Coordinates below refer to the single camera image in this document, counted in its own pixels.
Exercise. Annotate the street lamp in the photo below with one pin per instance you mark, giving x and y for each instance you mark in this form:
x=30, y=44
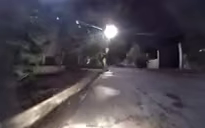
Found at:
x=110, y=31

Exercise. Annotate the dark wet asphalt road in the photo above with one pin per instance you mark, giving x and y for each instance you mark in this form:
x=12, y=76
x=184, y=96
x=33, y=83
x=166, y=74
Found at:
x=146, y=100

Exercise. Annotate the dark verge strip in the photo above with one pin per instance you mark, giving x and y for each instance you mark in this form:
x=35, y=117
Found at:
x=40, y=87

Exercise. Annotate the pale concrete kerb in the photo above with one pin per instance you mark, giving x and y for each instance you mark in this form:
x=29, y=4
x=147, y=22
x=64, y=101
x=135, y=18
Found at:
x=40, y=110

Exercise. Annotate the pale pole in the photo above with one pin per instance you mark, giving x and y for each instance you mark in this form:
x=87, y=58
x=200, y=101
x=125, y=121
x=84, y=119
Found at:
x=180, y=55

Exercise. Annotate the row of trees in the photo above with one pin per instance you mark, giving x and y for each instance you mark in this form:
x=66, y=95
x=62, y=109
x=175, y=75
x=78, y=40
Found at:
x=26, y=43

